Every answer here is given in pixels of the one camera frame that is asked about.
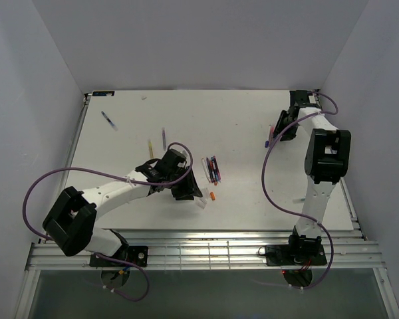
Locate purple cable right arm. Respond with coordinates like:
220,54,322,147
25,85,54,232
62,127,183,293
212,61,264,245
261,92,340,290

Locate purple gel pen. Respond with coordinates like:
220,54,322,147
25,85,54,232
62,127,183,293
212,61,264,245
205,158,215,183

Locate orange red gel pen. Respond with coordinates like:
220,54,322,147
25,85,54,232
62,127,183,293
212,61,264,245
209,159,218,185

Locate blue pen far left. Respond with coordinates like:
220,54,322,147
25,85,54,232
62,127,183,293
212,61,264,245
100,111,118,131

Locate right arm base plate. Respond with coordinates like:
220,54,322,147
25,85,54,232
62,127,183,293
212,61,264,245
257,245,327,266

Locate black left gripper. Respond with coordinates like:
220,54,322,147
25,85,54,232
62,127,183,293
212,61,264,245
166,165,203,201

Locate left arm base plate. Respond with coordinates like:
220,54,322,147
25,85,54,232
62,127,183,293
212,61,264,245
89,246,149,268

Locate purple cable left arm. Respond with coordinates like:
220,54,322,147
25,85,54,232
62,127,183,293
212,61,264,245
22,142,194,302

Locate violet pen on table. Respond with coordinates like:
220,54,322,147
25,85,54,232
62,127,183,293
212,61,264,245
162,127,167,151

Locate yellow pen on table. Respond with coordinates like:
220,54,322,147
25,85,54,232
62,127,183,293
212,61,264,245
148,139,154,159

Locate aluminium frame rail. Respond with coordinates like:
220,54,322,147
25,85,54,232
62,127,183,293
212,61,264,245
25,229,385,272

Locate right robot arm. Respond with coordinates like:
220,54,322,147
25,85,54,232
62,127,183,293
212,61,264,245
266,90,351,266

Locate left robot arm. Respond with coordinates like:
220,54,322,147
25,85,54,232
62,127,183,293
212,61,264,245
43,149,203,266

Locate light blue gel pen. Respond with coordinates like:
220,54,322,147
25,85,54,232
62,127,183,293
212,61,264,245
213,156,221,183

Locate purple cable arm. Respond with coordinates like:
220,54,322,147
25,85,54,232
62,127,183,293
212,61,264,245
261,92,340,290
22,142,194,302

